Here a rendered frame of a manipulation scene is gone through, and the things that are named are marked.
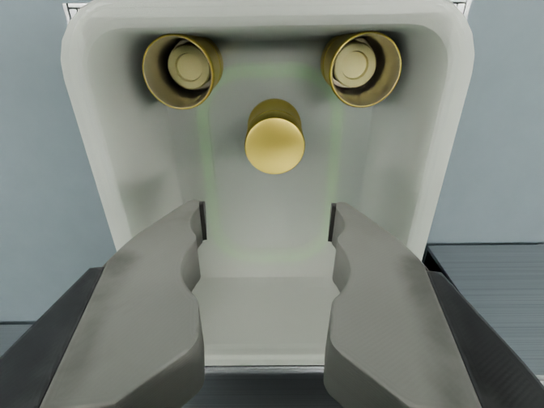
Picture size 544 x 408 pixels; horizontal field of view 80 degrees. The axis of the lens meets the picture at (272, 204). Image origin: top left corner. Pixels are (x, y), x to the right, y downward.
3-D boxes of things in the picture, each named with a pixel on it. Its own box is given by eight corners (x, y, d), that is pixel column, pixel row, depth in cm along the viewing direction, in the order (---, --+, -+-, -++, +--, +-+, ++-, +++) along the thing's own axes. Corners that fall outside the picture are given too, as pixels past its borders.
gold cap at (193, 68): (214, 38, 15) (226, 34, 19) (138, 29, 15) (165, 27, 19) (213, 112, 17) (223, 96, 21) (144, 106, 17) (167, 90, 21)
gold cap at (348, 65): (348, 121, 17) (334, 102, 21) (413, 82, 16) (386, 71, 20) (316, 59, 16) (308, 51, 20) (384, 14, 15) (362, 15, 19)
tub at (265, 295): (180, 282, 31) (150, 367, 23) (125, 4, 20) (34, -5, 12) (365, 281, 31) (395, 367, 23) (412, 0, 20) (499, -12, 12)
